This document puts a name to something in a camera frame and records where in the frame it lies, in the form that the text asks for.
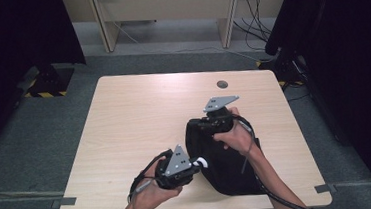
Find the grey tape piece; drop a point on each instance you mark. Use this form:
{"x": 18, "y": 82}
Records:
{"x": 325, "y": 188}
{"x": 64, "y": 202}

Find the person's left hand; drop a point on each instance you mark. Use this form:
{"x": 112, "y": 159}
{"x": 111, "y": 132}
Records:
{"x": 153, "y": 194}

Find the black stand base striped tape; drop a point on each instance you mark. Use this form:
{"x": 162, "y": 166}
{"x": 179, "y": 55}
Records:
{"x": 49, "y": 83}
{"x": 284, "y": 66}

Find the dark curtain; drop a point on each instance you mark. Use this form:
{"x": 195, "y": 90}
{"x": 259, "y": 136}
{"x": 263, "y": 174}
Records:
{"x": 13, "y": 61}
{"x": 344, "y": 72}

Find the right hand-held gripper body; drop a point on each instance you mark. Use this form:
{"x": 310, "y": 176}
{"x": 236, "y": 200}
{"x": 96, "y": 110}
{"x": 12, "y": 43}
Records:
{"x": 219, "y": 117}

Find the black tank top white trim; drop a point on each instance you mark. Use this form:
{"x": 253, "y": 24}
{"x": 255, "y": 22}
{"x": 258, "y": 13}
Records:
{"x": 225, "y": 168}

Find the grey table grommet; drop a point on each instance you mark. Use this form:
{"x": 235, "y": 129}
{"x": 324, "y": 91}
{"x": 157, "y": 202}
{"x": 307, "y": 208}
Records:
{"x": 222, "y": 84}

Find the person's right hand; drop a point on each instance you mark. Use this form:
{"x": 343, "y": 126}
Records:
{"x": 238, "y": 138}

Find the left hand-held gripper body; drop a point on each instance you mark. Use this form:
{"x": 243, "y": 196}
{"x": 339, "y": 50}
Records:
{"x": 175, "y": 170}

